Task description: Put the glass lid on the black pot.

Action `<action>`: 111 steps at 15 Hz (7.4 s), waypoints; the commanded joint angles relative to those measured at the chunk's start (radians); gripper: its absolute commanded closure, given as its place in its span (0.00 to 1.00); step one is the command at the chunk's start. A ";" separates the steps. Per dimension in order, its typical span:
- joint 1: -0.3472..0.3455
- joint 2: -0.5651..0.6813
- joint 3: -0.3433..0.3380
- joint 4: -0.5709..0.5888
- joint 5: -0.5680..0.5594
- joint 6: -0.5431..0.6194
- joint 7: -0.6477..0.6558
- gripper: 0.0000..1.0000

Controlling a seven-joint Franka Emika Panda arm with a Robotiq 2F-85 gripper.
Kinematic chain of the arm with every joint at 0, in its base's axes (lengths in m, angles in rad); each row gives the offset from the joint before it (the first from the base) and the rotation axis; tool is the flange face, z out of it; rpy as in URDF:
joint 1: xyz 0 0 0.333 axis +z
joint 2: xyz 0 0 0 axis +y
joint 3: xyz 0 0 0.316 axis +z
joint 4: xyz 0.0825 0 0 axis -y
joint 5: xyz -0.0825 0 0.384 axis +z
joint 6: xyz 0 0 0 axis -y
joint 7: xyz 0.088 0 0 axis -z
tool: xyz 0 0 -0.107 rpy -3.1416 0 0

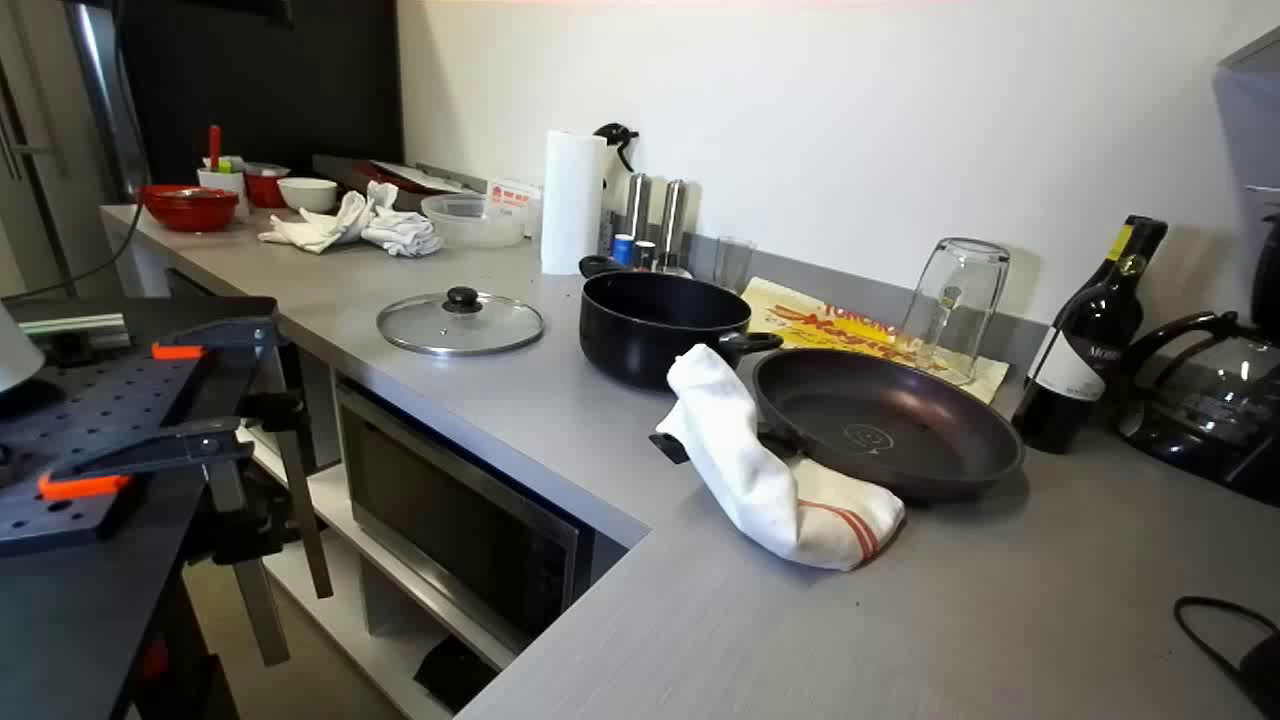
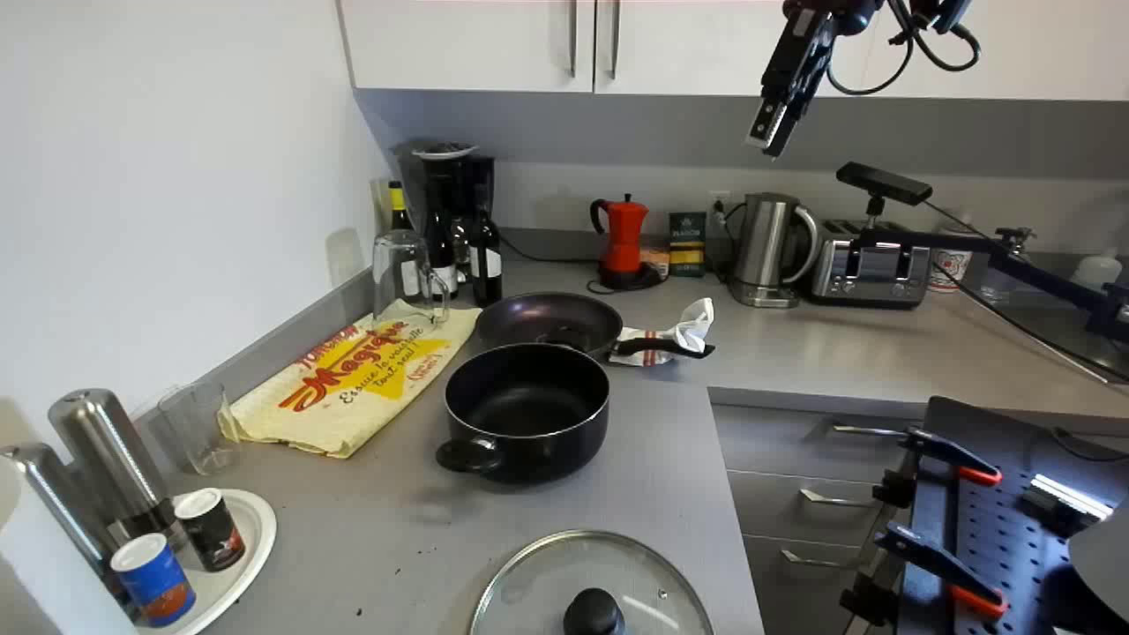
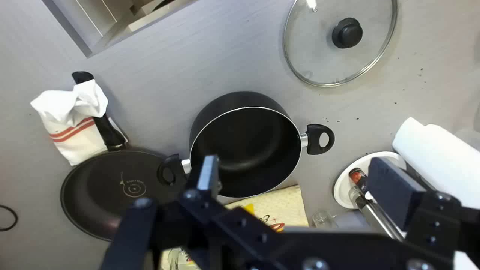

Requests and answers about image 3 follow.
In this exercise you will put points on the small white dish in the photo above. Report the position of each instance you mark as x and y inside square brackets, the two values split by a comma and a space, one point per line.
[344, 190]

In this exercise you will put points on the white paper towel roll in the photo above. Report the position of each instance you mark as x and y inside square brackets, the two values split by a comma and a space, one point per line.
[440, 151]

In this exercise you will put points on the yellow cutting board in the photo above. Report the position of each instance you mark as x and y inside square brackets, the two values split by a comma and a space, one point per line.
[286, 205]

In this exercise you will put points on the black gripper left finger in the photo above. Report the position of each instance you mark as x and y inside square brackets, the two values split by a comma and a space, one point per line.
[208, 173]

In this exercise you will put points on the black cooking pot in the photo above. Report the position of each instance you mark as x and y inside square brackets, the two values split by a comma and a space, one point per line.
[245, 145]

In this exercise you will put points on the black frying pan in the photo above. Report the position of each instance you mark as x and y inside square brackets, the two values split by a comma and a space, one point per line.
[100, 190]

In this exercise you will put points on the white towel with red stripes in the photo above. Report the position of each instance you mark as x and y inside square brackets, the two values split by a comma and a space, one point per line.
[76, 136]

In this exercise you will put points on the white shelf unit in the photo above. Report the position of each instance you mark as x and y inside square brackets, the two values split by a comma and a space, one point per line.
[106, 20]

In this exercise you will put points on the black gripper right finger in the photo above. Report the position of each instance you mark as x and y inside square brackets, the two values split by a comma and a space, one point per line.
[395, 190]

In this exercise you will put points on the glass lid with black knob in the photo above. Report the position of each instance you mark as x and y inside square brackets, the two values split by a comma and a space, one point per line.
[316, 46]

